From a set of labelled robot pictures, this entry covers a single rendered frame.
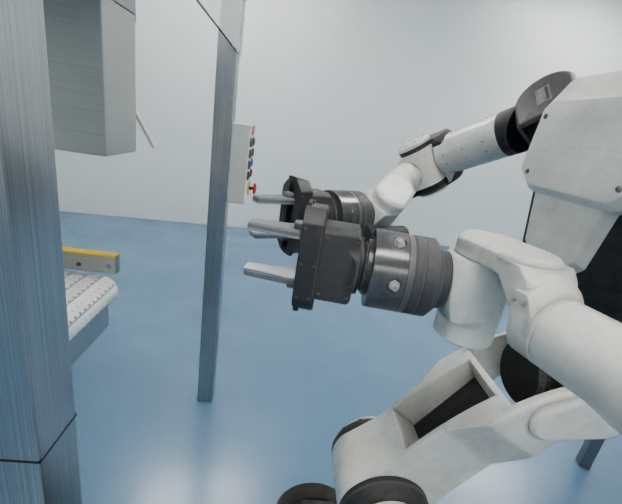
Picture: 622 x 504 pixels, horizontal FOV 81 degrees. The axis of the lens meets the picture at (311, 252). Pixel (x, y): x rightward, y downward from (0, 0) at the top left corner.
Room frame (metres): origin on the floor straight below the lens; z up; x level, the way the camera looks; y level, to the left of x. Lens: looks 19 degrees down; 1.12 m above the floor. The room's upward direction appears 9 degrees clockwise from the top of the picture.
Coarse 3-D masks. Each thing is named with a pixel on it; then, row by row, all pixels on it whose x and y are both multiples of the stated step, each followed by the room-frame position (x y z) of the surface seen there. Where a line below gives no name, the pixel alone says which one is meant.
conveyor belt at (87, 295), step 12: (72, 276) 0.54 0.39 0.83; (84, 276) 0.55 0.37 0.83; (96, 276) 0.56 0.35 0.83; (72, 288) 0.50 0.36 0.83; (84, 288) 0.51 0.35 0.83; (96, 288) 0.52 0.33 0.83; (108, 288) 0.54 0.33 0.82; (72, 300) 0.47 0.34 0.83; (84, 300) 0.48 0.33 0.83; (96, 300) 0.50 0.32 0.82; (108, 300) 0.53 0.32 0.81; (72, 312) 0.45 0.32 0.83; (84, 312) 0.46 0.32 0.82; (96, 312) 0.49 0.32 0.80; (72, 324) 0.43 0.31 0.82; (84, 324) 0.46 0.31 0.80; (72, 336) 0.43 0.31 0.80
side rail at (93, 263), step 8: (64, 256) 0.56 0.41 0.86; (72, 256) 0.56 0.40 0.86; (80, 256) 0.56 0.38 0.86; (88, 256) 0.56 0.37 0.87; (96, 256) 0.56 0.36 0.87; (64, 264) 0.56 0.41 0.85; (72, 264) 0.56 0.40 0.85; (88, 264) 0.56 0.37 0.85; (96, 264) 0.56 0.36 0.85; (104, 264) 0.56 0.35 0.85; (112, 264) 0.57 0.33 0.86; (104, 272) 0.56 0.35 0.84; (112, 272) 0.57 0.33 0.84
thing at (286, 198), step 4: (284, 192) 0.56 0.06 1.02; (288, 192) 0.56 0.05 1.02; (292, 192) 0.57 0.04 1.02; (256, 196) 0.53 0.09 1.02; (260, 196) 0.53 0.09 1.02; (264, 196) 0.54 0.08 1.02; (268, 196) 0.54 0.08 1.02; (272, 196) 0.55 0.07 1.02; (276, 196) 0.55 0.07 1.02; (280, 196) 0.56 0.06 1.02; (284, 196) 0.56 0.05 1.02; (288, 196) 0.56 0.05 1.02; (292, 196) 0.56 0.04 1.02; (252, 200) 0.54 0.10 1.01; (256, 200) 0.53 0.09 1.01; (260, 200) 0.53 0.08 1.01; (264, 200) 0.53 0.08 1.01; (268, 200) 0.53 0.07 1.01; (272, 200) 0.53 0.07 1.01; (276, 200) 0.54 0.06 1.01; (280, 200) 0.54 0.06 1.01; (284, 200) 0.54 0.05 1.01; (288, 200) 0.55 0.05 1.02; (292, 200) 0.55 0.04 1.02; (288, 204) 0.55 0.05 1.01; (292, 204) 0.55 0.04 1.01
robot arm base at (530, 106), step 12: (564, 72) 0.70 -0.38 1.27; (540, 84) 0.72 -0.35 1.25; (552, 84) 0.70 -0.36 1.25; (564, 84) 0.67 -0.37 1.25; (528, 96) 0.72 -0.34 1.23; (540, 96) 0.69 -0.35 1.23; (552, 96) 0.67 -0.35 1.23; (516, 108) 0.72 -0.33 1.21; (528, 108) 0.69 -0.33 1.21; (540, 108) 0.67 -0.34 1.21; (516, 120) 0.70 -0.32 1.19; (528, 120) 0.67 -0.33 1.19; (528, 132) 0.67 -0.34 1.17; (528, 144) 0.69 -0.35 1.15
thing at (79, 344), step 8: (104, 312) 0.56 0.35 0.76; (96, 320) 0.54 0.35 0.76; (104, 320) 0.56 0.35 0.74; (88, 328) 0.51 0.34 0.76; (96, 328) 0.54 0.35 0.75; (104, 328) 0.56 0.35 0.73; (80, 336) 0.49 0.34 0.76; (88, 336) 0.51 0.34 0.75; (96, 336) 0.53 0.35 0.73; (72, 344) 0.46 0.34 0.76; (80, 344) 0.49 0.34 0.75; (88, 344) 0.51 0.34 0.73; (72, 352) 0.46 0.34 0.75; (80, 352) 0.48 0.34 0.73; (72, 360) 0.46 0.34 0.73
